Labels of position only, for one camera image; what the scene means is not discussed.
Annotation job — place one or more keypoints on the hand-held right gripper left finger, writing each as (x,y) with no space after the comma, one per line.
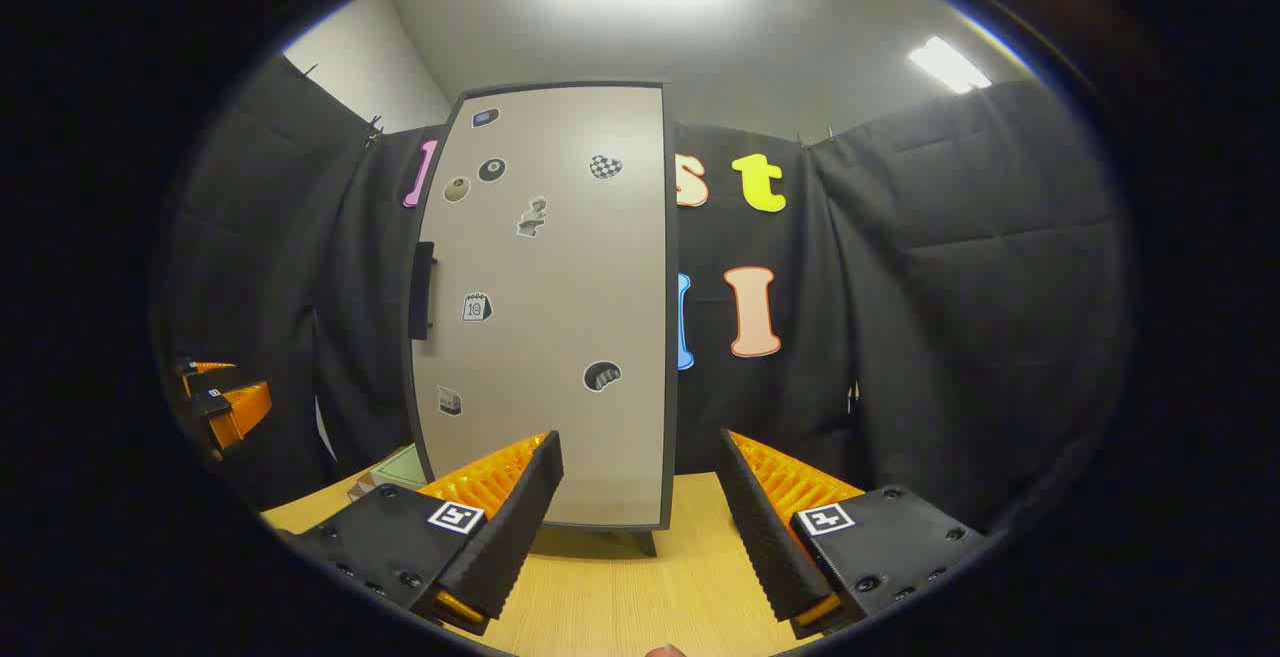
(510,537)

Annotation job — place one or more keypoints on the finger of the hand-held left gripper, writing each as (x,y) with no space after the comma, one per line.
(245,407)
(205,369)

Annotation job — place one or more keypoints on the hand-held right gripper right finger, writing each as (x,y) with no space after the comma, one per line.
(765,537)

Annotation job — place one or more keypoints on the grey cabinet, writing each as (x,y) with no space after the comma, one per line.
(671,337)

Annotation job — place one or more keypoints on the light grey cabinet door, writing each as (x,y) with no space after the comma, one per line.
(560,267)

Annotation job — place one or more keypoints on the green book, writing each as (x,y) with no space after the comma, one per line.
(405,467)

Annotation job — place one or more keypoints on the black backdrop cloth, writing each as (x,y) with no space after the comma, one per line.
(950,287)

